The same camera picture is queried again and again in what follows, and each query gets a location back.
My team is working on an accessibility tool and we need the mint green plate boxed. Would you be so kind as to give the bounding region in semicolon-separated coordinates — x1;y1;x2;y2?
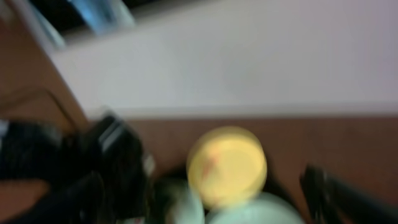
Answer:
205;192;305;224
165;180;205;224

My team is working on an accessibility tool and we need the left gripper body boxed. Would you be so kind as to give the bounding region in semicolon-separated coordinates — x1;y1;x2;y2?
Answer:
83;114;149;221

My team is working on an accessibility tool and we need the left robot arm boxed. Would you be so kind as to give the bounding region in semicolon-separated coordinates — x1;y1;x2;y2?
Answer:
1;115;148;223

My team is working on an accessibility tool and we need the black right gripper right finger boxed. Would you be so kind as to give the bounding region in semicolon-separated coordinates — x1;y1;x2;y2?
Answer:
300;166;397;223

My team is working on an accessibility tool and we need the yellow plate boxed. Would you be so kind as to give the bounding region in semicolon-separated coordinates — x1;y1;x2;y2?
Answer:
186;126;267;210

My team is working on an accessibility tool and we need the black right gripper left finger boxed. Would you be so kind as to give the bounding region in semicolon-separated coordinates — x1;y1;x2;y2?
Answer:
6;172;105;224

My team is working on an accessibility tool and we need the round black tray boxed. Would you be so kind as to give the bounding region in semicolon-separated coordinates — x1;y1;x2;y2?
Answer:
145;166;297;224

